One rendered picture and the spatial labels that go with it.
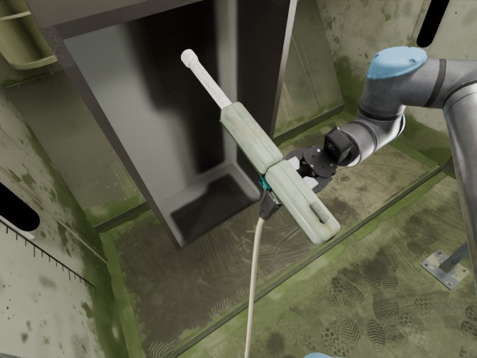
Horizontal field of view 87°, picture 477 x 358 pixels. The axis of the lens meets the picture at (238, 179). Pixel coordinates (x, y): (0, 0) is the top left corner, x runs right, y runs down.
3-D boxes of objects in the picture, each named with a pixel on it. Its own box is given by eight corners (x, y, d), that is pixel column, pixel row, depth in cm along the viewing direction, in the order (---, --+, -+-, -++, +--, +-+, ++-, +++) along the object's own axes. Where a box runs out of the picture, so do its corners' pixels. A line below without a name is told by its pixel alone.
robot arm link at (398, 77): (439, 43, 49) (414, 101, 58) (373, 42, 52) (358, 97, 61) (446, 63, 43) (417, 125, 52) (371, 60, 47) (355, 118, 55)
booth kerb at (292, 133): (101, 236, 206) (93, 227, 197) (101, 234, 208) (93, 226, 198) (342, 113, 283) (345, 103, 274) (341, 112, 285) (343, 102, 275)
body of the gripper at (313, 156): (305, 198, 56) (342, 172, 60) (321, 182, 48) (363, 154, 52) (284, 172, 58) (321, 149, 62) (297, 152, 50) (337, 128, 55)
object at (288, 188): (302, 251, 60) (351, 225, 39) (287, 262, 58) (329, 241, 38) (199, 109, 75) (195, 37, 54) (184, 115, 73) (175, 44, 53)
